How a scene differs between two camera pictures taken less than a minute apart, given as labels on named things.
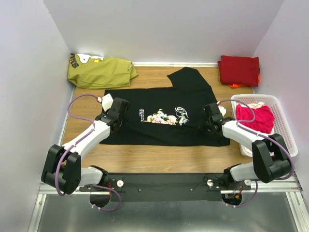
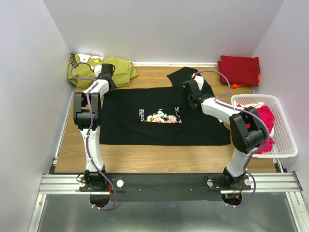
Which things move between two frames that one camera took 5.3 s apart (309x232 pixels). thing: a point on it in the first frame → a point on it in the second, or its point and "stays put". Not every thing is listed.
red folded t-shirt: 239,70 stays put
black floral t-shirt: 165,116 stays put
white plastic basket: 281,130 stays put
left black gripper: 106,113 → 114,86
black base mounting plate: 165,187 stays put
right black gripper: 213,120 → 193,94
